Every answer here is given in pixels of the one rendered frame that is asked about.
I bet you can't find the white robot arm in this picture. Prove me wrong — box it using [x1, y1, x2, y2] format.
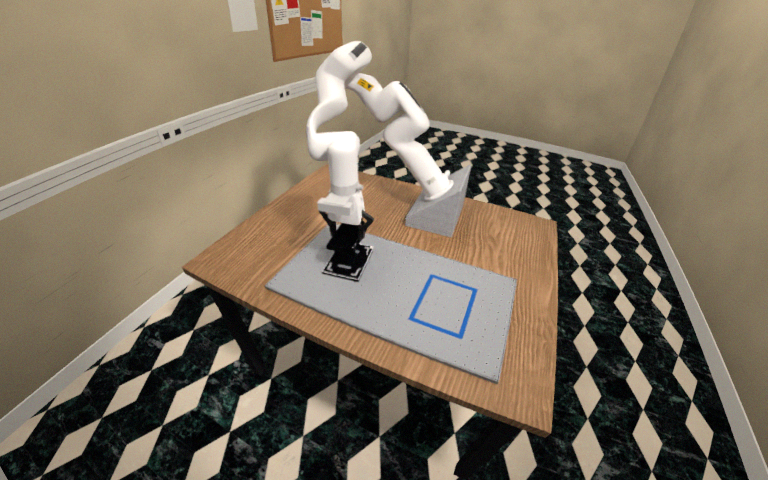
[306, 41, 454, 216]

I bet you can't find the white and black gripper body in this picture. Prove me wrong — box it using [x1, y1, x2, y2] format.
[328, 190, 365, 225]

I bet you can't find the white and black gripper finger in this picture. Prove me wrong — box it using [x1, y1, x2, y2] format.
[356, 210, 374, 242]
[319, 211, 337, 237]

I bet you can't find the blue tape square outline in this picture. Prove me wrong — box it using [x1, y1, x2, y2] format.
[408, 274, 478, 339]

